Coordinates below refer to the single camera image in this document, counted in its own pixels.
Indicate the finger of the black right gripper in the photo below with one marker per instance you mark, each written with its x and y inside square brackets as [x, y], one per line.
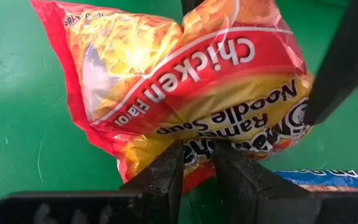
[191, 6]
[346, 62]

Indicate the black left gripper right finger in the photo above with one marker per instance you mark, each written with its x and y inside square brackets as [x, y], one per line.
[253, 199]

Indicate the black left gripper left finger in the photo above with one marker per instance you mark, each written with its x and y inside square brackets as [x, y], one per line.
[154, 193]

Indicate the orange chicken ramen pack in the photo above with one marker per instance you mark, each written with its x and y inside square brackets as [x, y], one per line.
[197, 77]

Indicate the blue soy sauce ramen pack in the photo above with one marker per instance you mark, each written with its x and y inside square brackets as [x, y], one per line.
[331, 180]

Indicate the green table mat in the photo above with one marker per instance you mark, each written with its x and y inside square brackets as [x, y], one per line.
[26, 93]

